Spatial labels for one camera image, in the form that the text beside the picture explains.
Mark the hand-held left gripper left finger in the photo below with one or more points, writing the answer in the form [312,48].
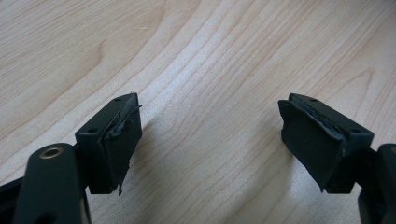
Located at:
[106,155]

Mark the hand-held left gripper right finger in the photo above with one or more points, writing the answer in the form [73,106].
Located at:
[314,146]

